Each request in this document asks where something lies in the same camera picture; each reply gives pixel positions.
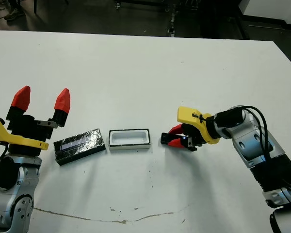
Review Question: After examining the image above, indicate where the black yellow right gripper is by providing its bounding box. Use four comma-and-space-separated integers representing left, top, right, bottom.
166, 106, 222, 152

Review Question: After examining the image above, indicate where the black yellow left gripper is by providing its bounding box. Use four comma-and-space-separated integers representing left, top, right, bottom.
0, 85, 71, 156

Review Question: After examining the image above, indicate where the small black phone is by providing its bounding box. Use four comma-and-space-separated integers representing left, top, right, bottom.
161, 132, 189, 146

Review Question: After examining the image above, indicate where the black box lid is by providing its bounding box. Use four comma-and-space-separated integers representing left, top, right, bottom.
53, 128, 107, 167

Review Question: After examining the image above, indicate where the white box base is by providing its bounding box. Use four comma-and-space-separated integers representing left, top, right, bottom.
108, 128, 152, 152

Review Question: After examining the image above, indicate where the tan sneaker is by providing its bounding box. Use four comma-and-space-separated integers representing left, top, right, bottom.
3, 8, 25, 21

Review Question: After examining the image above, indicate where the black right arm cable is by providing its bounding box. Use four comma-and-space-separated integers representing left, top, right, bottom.
193, 105, 291, 202

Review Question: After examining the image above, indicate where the black wheeled frame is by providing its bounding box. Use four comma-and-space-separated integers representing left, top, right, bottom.
113, 0, 233, 37

